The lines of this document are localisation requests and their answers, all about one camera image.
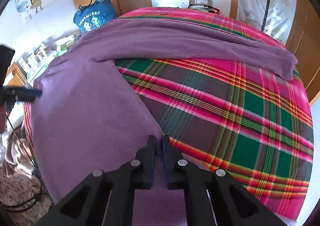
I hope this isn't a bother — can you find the blue printed tote bag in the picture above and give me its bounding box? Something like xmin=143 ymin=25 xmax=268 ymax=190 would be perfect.
xmin=73 ymin=0 xmax=118 ymax=33

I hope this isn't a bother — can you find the purple fleece garment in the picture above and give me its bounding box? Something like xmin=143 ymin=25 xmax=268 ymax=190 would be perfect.
xmin=30 ymin=17 xmax=299 ymax=226

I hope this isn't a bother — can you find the transparent plastic door curtain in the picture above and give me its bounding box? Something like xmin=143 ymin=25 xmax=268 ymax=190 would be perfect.
xmin=236 ymin=0 xmax=297 ymax=45

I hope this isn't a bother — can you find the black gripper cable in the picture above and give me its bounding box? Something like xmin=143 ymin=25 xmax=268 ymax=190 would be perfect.
xmin=0 ymin=101 xmax=45 ymax=214

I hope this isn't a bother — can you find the clutter of boxes on floor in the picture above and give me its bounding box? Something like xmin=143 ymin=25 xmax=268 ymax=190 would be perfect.
xmin=16 ymin=33 xmax=81 ymax=85

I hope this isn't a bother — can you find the person's left hand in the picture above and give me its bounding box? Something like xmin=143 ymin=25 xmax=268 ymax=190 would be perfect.
xmin=0 ymin=105 xmax=7 ymax=134

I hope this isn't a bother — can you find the wooden door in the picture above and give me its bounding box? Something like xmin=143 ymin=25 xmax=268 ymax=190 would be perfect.
xmin=285 ymin=0 xmax=319 ymax=105

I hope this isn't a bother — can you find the pink plaid bed sheet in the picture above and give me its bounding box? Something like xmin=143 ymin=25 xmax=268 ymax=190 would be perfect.
xmin=23 ymin=7 xmax=315 ymax=221

